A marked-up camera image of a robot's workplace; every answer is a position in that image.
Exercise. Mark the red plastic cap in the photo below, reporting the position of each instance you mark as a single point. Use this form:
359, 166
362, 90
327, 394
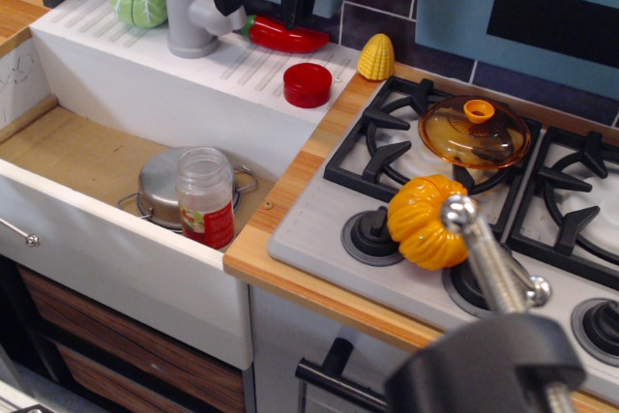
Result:
307, 85

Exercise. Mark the red toy chili pepper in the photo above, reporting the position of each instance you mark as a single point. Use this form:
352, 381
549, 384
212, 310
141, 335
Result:
272, 34

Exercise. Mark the grey toy faucet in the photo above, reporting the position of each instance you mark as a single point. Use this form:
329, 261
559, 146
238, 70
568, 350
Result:
195, 25

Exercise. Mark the yellow toy corn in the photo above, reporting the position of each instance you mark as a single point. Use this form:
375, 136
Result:
377, 59

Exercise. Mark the clear jar red label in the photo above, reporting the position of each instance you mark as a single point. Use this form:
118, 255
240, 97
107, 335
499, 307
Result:
204, 185

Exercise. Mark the black left stove grate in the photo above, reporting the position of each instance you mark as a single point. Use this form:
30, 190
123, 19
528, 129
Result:
383, 151

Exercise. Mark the black stove grate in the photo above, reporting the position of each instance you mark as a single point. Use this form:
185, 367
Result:
568, 216
383, 151

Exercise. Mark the small steel pot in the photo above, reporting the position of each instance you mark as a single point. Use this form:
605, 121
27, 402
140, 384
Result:
156, 198

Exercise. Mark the amber glass pot lid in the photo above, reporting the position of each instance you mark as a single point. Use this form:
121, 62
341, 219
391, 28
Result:
475, 133

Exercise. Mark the left black stove knob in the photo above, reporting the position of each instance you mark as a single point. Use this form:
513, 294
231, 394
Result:
366, 238

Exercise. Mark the black stove knob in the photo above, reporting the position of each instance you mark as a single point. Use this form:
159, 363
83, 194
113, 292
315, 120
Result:
595, 326
463, 289
366, 238

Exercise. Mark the orange toy pumpkin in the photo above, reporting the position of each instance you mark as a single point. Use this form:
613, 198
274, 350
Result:
414, 222

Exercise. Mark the blue toy microwave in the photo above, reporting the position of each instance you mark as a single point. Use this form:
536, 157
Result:
571, 42

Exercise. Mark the grey stove top panel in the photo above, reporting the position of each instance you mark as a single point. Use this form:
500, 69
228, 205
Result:
309, 239

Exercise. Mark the middle black stove knob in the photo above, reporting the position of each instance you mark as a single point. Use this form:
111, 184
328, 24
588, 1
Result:
463, 289

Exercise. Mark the black right stove grate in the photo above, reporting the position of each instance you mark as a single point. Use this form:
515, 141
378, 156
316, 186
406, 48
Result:
568, 216

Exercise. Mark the black metal clamp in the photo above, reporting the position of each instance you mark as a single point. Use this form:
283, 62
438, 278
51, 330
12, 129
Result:
513, 361

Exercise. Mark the right black stove knob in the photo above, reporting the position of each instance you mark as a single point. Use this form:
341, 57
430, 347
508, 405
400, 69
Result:
595, 326

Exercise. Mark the silver towel rail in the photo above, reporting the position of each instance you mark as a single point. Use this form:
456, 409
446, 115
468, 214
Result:
31, 240

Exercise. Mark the black oven door handle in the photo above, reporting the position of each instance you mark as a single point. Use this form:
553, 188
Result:
328, 377

